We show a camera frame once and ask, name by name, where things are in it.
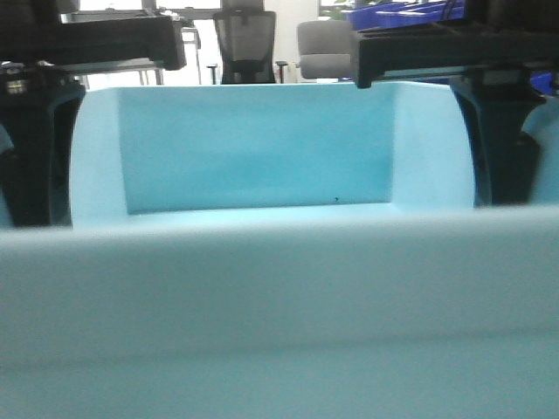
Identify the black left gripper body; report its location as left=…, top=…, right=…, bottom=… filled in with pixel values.
left=1, top=16, right=186, bottom=71

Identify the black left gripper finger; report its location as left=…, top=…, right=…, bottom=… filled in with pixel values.
left=1, top=63, right=86, bottom=227

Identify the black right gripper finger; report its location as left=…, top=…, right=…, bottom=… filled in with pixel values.
left=450, top=69, right=546, bottom=206

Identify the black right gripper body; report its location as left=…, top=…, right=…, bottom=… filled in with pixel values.
left=350, top=19, right=558, bottom=88

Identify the light blue plastic box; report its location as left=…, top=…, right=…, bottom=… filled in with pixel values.
left=1, top=82, right=558, bottom=418

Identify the blue bin far right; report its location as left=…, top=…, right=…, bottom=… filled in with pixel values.
left=345, top=1, right=465, bottom=31

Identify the grey upholstered chair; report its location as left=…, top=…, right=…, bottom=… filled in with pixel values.
left=296, top=20, right=353, bottom=79

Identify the black mesh office chair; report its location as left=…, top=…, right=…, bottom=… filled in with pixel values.
left=212, top=1, right=277, bottom=85

